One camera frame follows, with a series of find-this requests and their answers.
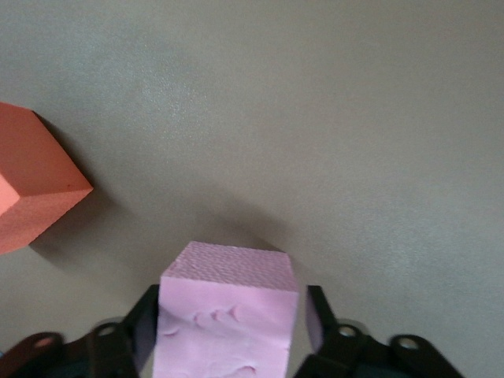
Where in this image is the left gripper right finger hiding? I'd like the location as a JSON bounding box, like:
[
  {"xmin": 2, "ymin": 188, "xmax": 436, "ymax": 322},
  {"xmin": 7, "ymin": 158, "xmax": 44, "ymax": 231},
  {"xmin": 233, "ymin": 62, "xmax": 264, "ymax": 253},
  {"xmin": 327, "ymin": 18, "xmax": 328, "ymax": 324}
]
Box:
[{"xmin": 302, "ymin": 285, "xmax": 465, "ymax": 378}]

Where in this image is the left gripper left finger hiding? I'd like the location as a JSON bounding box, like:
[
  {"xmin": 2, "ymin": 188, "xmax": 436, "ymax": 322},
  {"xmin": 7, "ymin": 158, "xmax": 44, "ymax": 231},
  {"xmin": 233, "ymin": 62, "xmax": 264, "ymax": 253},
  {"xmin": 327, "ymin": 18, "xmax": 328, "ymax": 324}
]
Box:
[{"xmin": 0, "ymin": 283, "xmax": 161, "ymax": 378}]

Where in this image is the pink foam cube with dents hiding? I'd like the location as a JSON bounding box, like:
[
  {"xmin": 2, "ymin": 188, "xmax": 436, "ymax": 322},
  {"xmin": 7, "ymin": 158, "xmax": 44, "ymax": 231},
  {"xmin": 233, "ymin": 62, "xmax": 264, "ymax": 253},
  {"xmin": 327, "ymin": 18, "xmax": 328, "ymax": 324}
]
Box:
[{"xmin": 151, "ymin": 240, "xmax": 299, "ymax": 378}]

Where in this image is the orange foam cube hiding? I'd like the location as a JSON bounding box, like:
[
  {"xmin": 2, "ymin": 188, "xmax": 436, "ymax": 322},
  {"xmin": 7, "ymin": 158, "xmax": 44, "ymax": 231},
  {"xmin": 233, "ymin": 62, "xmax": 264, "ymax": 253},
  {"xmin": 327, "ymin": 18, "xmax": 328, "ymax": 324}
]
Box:
[{"xmin": 0, "ymin": 102, "xmax": 95, "ymax": 255}]

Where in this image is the large table mat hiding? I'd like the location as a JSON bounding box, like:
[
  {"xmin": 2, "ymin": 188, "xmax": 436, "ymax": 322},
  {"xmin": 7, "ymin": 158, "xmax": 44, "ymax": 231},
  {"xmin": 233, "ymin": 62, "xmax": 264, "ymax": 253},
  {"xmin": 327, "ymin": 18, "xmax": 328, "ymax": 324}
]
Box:
[{"xmin": 0, "ymin": 0, "xmax": 504, "ymax": 378}]

